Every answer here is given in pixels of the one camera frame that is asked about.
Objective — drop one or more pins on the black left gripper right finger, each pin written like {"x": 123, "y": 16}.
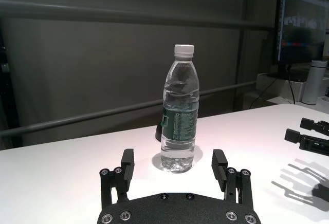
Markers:
{"x": 218, "y": 170}

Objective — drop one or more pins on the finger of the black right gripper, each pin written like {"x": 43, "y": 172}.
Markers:
{"x": 311, "y": 125}
{"x": 308, "y": 144}

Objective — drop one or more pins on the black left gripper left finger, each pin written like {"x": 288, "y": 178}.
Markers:
{"x": 127, "y": 172}

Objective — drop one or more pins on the white thermos flask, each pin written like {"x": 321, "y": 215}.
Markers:
{"x": 313, "y": 85}

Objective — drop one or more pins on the green black push button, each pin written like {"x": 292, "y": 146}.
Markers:
{"x": 158, "y": 134}

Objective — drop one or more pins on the white box under monitor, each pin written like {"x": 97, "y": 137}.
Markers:
{"x": 272, "y": 85}

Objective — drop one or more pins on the clear water bottle green label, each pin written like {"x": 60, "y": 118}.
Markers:
{"x": 180, "y": 121}

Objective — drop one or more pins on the black computer monitor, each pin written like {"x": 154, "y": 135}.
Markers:
{"x": 300, "y": 28}

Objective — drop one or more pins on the grey horizontal rail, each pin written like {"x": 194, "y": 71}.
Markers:
{"x": 90, "y": 116}
{"x": 128, "y": 16}

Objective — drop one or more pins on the dark vertical frame post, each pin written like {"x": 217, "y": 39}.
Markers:
{"x": 7, "y": 93}

